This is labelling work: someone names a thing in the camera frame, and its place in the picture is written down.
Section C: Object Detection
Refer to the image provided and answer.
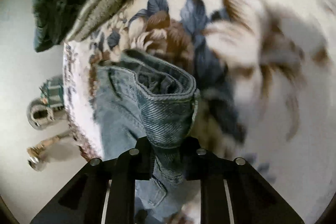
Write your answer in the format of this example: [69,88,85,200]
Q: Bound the ripped blue denim shorts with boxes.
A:
[94,50,198,223]

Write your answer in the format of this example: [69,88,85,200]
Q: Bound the grey round bin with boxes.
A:
[26,98,54,130]

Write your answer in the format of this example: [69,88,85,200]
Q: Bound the floral bed sheet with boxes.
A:
[63,0,335,223]

